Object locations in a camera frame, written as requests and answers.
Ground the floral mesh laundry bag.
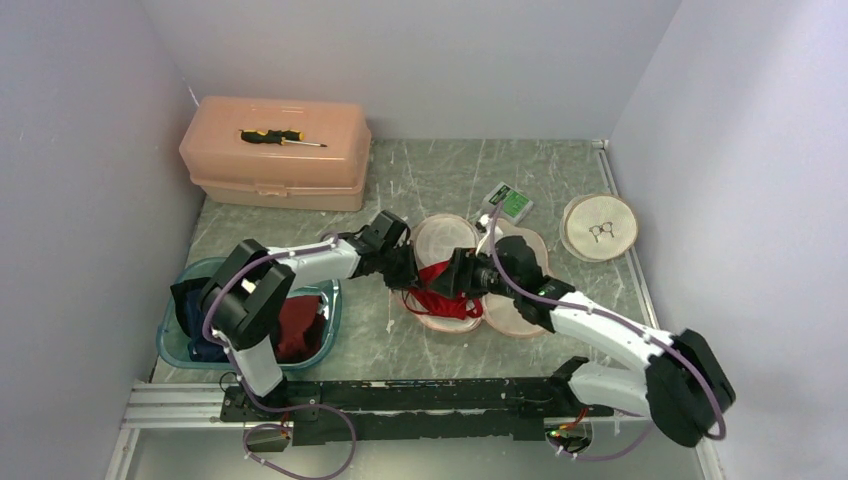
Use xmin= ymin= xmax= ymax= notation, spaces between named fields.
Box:
xmin=394 ymin=213 xmax=552 ymax=340

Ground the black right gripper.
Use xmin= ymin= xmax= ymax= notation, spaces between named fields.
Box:
xmin=427 ymin=247 xmax=520 ymax=300

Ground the red cloth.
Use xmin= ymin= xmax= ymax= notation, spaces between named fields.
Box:
xmin=275 ymin=295 xmax=326 ymax=364

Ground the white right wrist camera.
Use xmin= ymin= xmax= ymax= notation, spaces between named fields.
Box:
xmin=476 ymin=214 xmax=504 ymax=253

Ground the pink plastic storage box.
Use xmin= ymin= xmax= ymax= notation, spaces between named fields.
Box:
xmin=179 ymin=96 xmax=371 ymax=212

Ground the white green small box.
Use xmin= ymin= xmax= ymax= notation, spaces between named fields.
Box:
xmin=481 ymin=182 xmax=534 ymax=225

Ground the black yellow screwdriver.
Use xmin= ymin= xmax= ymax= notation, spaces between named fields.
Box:
xmin=240 ymin=130 xmax=328 ymax=148

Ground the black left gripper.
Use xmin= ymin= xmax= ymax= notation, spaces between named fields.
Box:
xmin=378 ymin=239 xmax=426 ymax=292

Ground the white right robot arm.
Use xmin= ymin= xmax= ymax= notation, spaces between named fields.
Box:
xmin=428 ymin=236 xmax=736 ymax=447

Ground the round white mesh pouch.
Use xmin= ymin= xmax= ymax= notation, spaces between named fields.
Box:
xmin=559 ymin=194 xmax=639 ymax=263

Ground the dark blue cloth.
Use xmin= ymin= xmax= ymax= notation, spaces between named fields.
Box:
xmin=170 ymin=277 xmax=226 ymax=363

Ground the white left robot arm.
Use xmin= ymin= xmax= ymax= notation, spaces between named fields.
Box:
xmin=198 ymin=210 xmax=420 ymax=420

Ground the red satin bra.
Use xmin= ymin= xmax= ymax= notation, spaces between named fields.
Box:
xmin=401 ymin=260 xmax=484 ymax=321

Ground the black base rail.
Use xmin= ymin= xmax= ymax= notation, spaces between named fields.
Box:
xmin=219 ymin=377 xmax=604 ymax=446

